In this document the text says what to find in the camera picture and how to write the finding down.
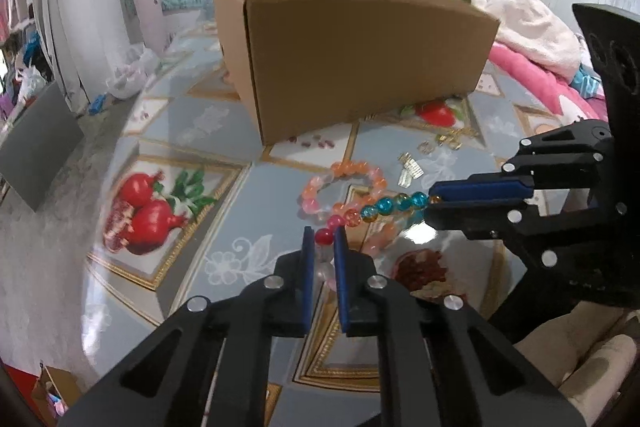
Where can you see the pink board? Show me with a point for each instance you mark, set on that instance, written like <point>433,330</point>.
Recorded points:
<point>147,2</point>

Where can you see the fruit print tablecloth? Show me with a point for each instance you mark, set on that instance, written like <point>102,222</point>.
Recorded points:
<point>225,127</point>

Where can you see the white fleece blanket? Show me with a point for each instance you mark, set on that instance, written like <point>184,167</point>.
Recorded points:
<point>525,27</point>

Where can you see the light blue plastic item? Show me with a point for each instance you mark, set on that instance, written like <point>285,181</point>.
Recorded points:
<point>586,85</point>

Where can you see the blue toy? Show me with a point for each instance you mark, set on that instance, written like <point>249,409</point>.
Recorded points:
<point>97,104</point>

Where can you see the pink floral blanket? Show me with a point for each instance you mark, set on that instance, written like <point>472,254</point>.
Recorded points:
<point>530,82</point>

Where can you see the silver tag charm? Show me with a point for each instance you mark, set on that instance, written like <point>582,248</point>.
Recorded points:
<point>411,164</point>
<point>404,180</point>

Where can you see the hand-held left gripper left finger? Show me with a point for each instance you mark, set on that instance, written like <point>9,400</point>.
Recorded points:
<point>308,282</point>

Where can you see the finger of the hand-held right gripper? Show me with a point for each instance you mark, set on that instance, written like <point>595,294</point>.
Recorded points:
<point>480,189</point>
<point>475,219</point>

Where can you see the grey cabinet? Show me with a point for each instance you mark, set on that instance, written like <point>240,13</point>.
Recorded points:
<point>40,147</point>

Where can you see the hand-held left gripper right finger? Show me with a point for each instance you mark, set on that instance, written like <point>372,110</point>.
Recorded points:
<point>341,282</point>

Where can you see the gold charm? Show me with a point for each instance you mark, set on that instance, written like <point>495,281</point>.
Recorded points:
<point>442,138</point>

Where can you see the row of hanging clothes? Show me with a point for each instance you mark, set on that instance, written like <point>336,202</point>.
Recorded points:
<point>17,42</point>

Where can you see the large cardboard box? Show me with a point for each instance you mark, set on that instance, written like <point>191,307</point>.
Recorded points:
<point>350,57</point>

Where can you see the beige fleece clothing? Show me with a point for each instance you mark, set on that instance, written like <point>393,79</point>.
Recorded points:
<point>575,357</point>

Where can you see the small cardboard box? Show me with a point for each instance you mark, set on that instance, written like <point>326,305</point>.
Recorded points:
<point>52,392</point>

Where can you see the white plastic bag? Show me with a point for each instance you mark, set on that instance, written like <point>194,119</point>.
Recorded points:
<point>131,74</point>
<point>30,81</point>

